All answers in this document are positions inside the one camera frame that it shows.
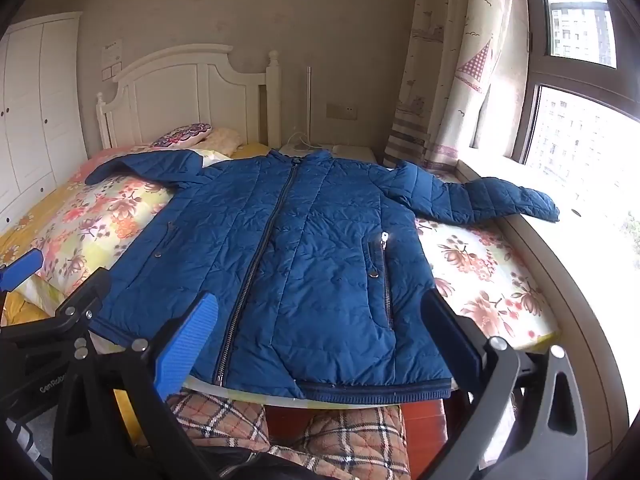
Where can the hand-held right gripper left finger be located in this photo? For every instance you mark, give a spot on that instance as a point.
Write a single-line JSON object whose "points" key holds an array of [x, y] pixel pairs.
{"points": [[187, 340]]}

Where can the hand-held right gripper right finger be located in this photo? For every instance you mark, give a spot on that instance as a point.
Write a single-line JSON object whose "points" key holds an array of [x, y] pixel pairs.
{"points": [[450, 340]]}

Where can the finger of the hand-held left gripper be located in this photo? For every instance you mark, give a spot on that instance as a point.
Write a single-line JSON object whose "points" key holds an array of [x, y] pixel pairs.
{"points": [[82, 300], [22, 266]]}

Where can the blue quilted jacket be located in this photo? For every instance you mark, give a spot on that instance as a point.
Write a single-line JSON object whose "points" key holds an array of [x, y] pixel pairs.
{"points": [[300, 260]]}

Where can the floral bed sheet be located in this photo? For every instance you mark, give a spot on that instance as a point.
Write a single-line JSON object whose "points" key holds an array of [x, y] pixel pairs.
{"points": [[485, 280]]}

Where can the person's black jacket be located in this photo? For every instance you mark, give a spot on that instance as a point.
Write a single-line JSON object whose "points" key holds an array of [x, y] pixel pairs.
{"points": [[240, 470]]}

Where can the plaid quilted pants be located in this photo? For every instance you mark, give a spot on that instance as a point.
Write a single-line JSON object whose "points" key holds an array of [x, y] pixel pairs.
{"points": [[340, 440]]}

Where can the white wardrobe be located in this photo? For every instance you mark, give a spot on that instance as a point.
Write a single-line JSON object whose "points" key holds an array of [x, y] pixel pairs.
{"points": [[35, 110]]}

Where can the white window sill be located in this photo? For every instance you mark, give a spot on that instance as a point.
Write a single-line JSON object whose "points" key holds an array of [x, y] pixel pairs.
{"points": [[575, 240]]}

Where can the purple patterned pillow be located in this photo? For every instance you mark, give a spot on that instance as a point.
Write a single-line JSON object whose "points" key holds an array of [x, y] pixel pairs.
{"points": [[180, 136]]}

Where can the pale yellow pillow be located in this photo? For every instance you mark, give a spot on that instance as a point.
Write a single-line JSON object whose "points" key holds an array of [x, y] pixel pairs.
{"points": [[222, 140]]}

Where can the white nightstand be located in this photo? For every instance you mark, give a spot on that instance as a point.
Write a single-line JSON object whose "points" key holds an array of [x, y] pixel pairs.
{"points": [[350, 152]]}

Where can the white wooden headboard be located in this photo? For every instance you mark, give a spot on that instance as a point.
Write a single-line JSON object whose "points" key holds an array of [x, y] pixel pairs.
{"points": [[170, 95]]}

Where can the printed sailboat curtain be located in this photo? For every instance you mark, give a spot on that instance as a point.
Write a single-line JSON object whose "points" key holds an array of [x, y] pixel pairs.
{"points": [[450, 85]]}

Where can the thin metal pole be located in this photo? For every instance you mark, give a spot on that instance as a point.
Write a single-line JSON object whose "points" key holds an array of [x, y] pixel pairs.
{"points": [[310, 105]]}

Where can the dark framed window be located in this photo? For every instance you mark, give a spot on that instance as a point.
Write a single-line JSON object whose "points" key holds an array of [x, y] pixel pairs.
{"points": [[535, 35]]}

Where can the beige wall switch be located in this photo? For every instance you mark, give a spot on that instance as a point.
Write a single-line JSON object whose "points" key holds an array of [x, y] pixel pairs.
{"points": [[112, 73]]}

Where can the white wall notice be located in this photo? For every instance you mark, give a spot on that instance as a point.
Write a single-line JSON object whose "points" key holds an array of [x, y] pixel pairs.
{"points": [[112, 52]]}

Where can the beige wall socket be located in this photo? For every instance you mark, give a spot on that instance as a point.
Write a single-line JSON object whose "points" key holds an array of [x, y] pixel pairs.
{"points": [[342, 111]]}

